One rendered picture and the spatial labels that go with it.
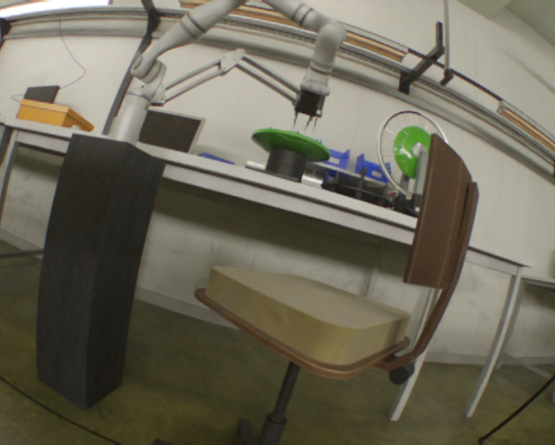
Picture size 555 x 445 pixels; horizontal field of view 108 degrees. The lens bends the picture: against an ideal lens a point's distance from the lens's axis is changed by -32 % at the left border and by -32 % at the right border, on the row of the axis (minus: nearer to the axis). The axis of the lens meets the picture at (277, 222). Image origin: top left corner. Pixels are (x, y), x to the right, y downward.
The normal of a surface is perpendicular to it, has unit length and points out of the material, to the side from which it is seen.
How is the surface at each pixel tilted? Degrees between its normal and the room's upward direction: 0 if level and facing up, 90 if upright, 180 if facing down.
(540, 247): 90
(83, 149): 90
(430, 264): 90
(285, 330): 90
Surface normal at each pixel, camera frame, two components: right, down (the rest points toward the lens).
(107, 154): -0.09, -0.07
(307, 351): -0.56, -0.18
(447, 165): 0.48, 0.09
